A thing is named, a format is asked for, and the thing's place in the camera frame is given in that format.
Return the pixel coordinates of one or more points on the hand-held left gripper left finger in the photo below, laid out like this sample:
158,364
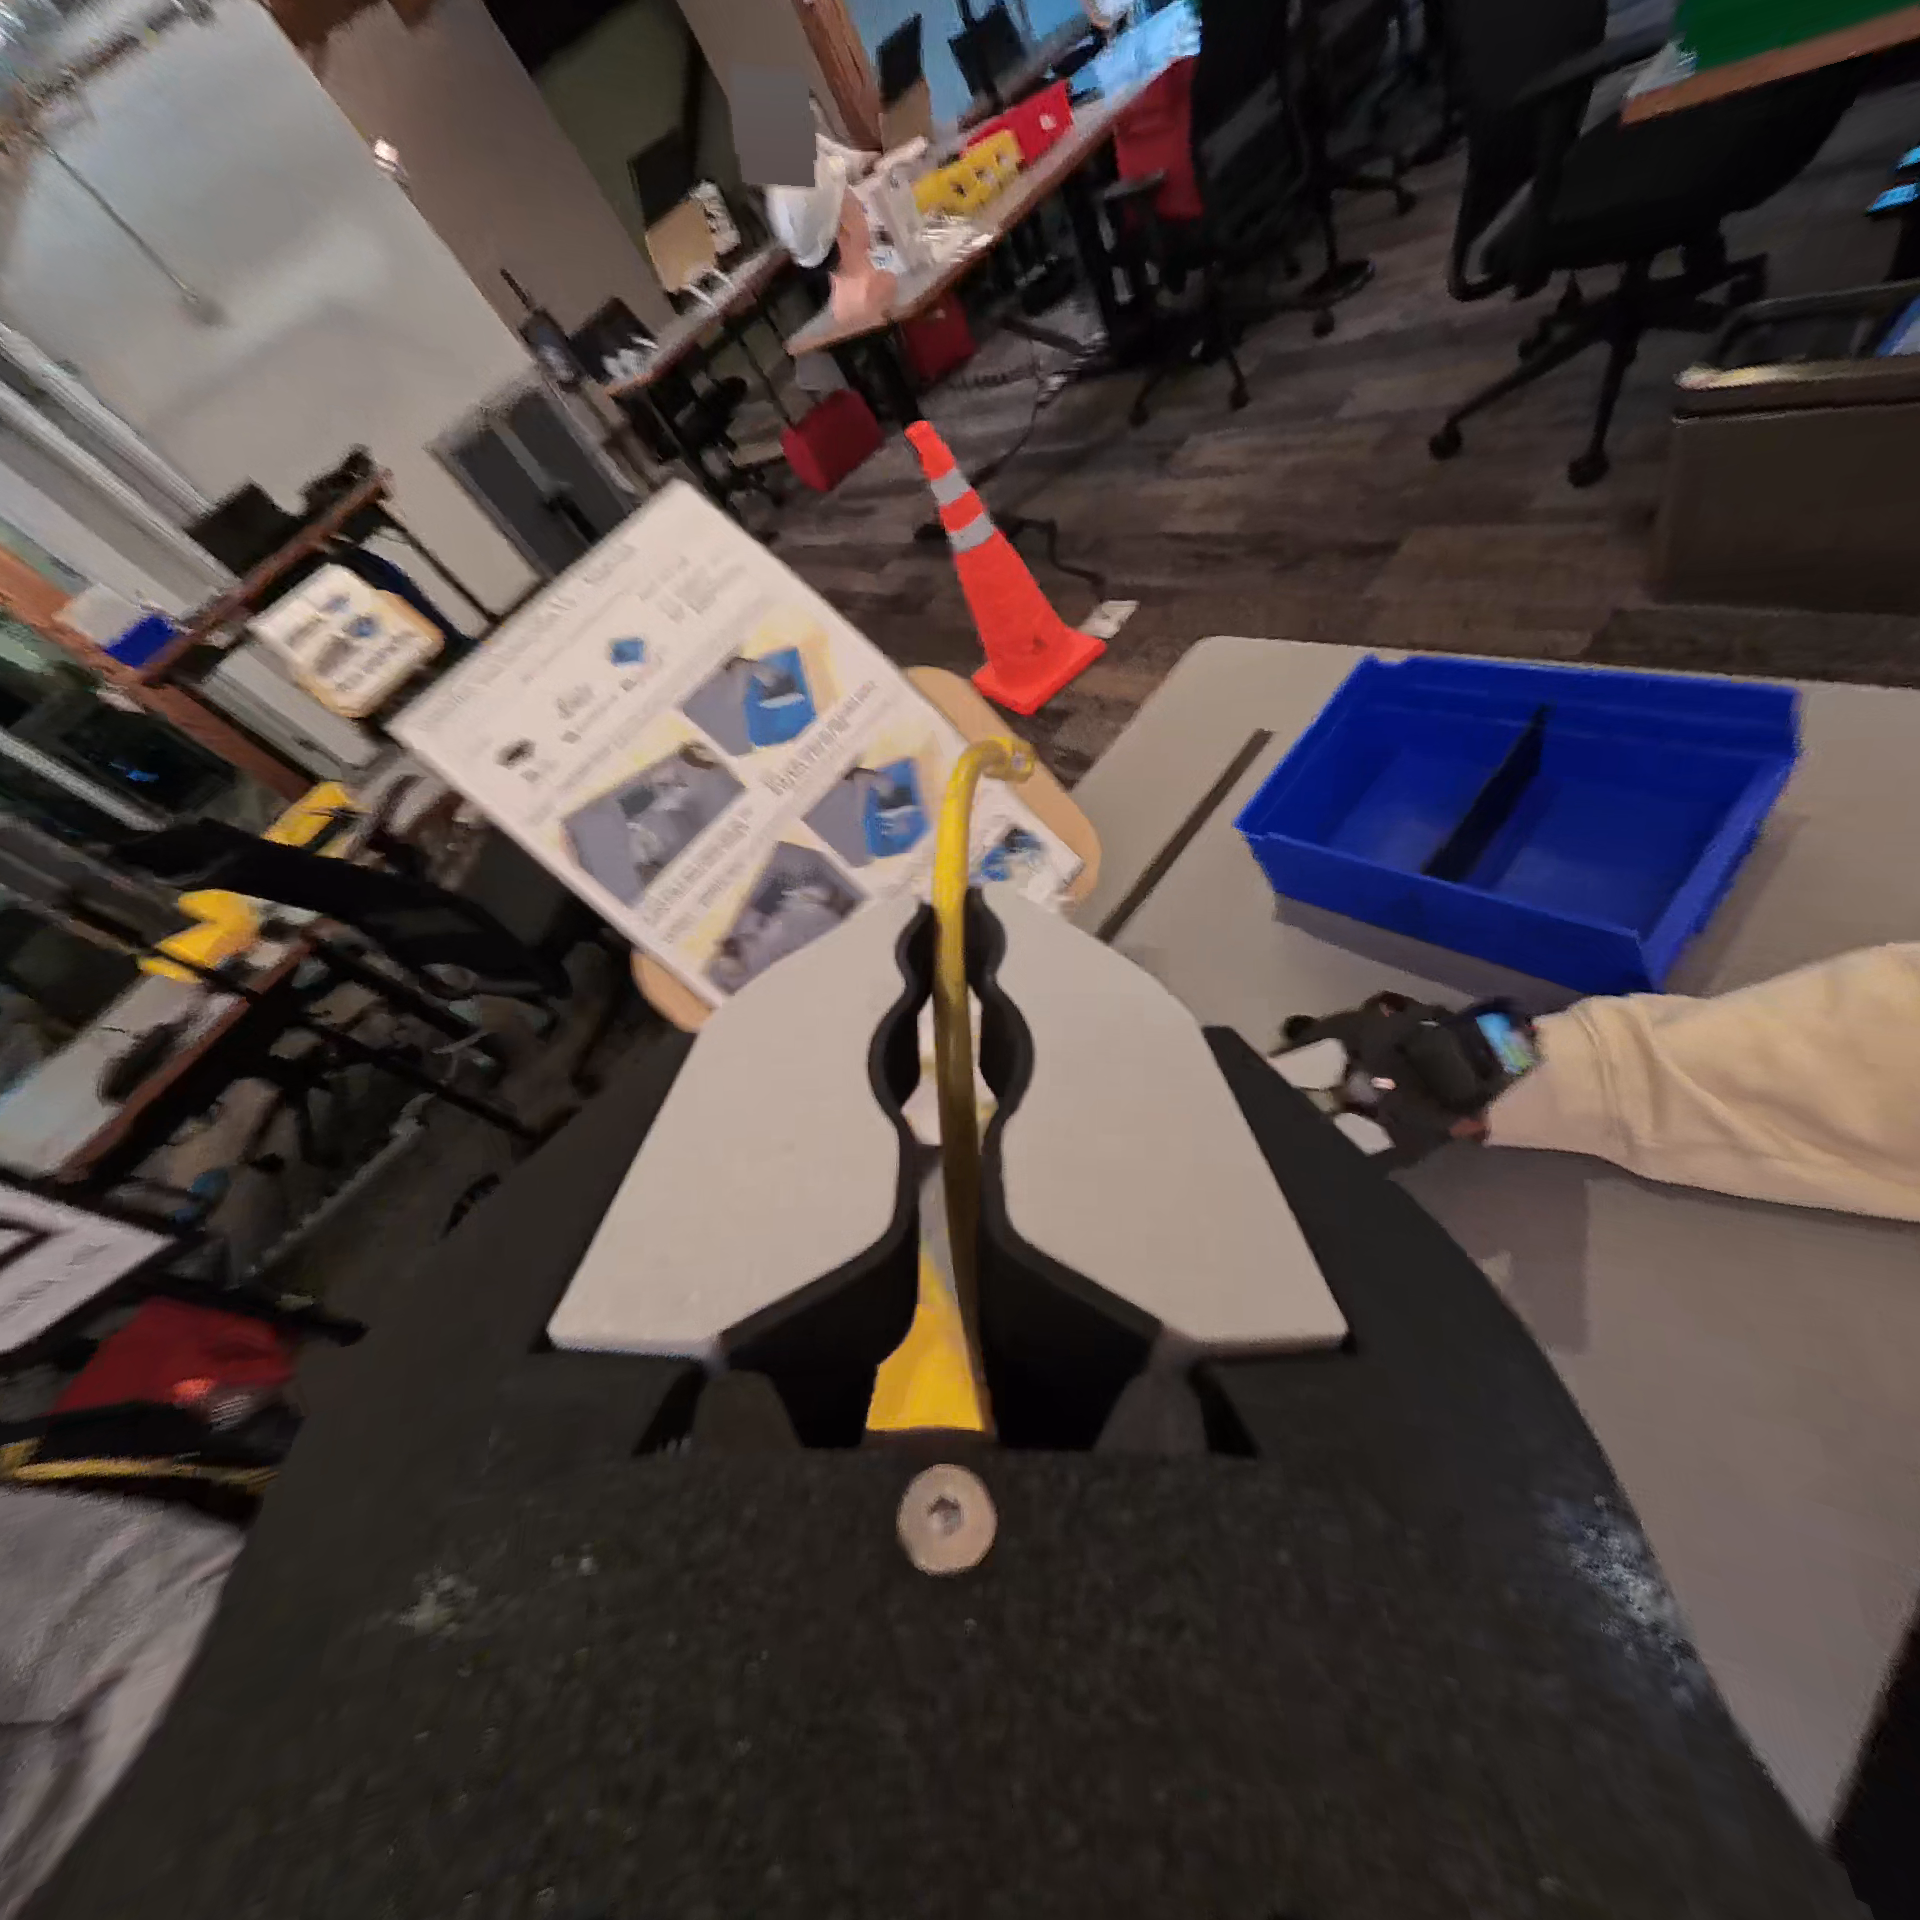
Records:
750,1172

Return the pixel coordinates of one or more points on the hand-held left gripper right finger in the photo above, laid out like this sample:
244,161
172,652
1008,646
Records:
1155,1185

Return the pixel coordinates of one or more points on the yellow plastic bin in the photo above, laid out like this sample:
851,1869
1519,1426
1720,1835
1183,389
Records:
921,1382

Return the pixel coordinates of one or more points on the person's right forearm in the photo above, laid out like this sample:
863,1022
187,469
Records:
1723,1081

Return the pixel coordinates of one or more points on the person's right hand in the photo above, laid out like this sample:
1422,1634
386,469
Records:
1418,1074

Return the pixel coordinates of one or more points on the black smartwatch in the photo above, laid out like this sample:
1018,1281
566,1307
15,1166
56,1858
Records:
1506,1038

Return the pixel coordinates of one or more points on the blue plastic bin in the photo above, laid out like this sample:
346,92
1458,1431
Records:
1500,932

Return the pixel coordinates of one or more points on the black bin divider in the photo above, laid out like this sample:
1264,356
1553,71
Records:
1483,811

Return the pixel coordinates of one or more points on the orange striped traffic cone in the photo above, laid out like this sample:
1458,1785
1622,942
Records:
1019,630

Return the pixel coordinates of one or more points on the small printed instruction sheet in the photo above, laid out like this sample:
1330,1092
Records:
346,646

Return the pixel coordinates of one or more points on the black-framed tag sign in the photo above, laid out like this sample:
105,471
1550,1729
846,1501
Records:
60,1261

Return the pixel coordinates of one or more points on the red box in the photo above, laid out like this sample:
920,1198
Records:
833,442

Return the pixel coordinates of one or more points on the dark cabinet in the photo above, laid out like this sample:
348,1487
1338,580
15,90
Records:
1786,482

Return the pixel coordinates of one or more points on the group of small yellow bins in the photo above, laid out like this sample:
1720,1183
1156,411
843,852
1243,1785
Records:
968,178

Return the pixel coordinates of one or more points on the black office chair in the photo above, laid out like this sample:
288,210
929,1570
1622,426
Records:
1588,149
1243,149

